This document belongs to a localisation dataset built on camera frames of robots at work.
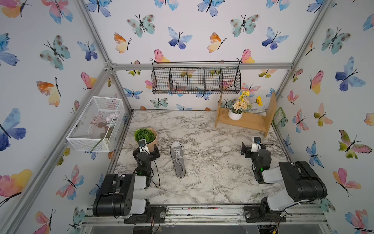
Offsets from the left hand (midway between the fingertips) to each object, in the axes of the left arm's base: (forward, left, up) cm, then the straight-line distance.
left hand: (149, 144), depth 90 cm
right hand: (0, -64, 0) cm, 64 cm away
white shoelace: (-5, -17, -4) cm, 18 cm away
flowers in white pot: (+17, -58, +15) cm, 62 cm away
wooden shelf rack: (+19, -72, -2) cm, 75 cm away
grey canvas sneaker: (-1, -16, -5) cm, 17 cm away
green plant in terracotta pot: (+5, 0, +3) cm, 6 cm away
